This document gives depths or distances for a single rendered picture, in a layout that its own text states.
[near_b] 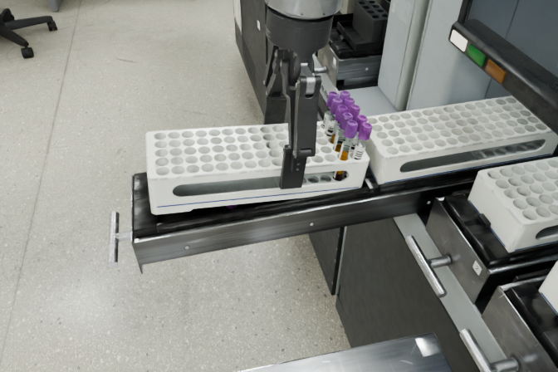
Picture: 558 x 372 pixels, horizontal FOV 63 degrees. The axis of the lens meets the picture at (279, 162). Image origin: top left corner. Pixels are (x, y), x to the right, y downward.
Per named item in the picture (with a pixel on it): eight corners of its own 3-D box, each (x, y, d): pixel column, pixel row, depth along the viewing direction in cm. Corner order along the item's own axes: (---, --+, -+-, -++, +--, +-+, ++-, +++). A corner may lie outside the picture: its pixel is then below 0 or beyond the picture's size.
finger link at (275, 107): (266, 100, 64) (265, 97, 65) (262, 139, 69) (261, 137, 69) (287, 99, 65) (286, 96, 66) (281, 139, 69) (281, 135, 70)
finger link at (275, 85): (277, 57, 55) (276, 47, 55) (261, 98, 65) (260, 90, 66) (309, 56, 56) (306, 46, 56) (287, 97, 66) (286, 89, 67)
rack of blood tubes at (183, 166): (339, 151, 74) (346, 119, 70) (362, 193, 67) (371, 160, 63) (149, 165, 67) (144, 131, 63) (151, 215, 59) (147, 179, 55)
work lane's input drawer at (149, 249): (511, 144, 86) (529, 104, 80) (562, 194, 76) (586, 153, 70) (112, 211, 73) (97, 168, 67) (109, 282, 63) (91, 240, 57)
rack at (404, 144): (513, 124, 80) (526, 93, 76) (552, 159, 72) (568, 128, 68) (353, 149, 74) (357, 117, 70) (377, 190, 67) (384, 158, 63)
